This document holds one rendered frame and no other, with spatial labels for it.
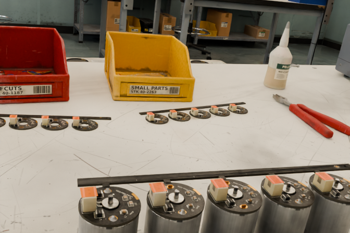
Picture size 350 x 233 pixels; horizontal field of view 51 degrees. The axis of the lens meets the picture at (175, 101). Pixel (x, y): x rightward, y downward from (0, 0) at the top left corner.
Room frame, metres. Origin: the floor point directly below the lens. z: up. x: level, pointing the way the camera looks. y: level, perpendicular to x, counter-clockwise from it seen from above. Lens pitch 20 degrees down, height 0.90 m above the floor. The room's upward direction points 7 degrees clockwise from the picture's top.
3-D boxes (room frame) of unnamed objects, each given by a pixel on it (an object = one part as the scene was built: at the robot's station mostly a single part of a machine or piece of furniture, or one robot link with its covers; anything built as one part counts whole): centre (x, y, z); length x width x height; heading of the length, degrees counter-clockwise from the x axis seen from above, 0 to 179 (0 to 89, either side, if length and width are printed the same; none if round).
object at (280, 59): (0.55, -0.15, 0.80); 0.03 x 0.03 x 0.10
